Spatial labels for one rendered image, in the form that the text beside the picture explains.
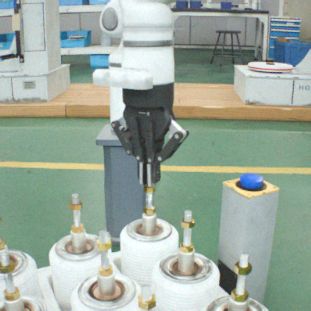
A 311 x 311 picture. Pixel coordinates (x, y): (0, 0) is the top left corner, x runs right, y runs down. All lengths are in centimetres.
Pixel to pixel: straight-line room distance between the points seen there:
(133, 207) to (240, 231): 43
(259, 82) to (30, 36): 147
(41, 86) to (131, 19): 210
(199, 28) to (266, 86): 636
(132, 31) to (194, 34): 826
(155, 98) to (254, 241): 30
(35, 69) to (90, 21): 637
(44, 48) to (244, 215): 216
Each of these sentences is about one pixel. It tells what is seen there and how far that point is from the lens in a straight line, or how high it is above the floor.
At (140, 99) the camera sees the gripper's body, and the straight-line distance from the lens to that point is 55.
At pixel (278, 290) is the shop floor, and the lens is 97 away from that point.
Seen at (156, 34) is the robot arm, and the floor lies 56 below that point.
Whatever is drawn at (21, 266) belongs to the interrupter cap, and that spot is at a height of 25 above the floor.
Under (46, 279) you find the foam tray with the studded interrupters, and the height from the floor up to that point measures 18.
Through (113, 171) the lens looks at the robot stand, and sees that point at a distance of 101.
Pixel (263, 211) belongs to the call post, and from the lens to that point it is 68.
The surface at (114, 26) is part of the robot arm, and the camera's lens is 95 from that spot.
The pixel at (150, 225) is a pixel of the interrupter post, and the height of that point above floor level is 27.
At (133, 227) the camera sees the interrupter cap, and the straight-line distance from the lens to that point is 66.
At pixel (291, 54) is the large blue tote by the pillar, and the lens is 493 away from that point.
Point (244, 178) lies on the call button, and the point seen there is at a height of 33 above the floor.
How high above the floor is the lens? 58
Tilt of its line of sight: 19 degrees down
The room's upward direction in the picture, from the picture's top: straight up
